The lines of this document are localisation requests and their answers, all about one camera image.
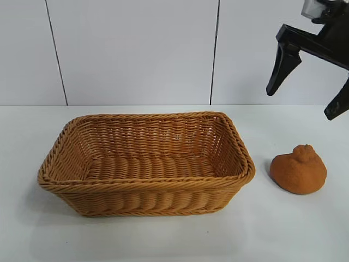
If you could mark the brown woven wicker basket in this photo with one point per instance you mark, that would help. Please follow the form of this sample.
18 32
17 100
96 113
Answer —
147 169

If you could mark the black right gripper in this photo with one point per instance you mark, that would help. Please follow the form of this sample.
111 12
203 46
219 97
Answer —
335 41

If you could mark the brown bread bun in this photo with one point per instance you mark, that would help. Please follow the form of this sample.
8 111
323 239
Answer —
297 174

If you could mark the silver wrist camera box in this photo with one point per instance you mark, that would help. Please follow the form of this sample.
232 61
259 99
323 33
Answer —
310 8

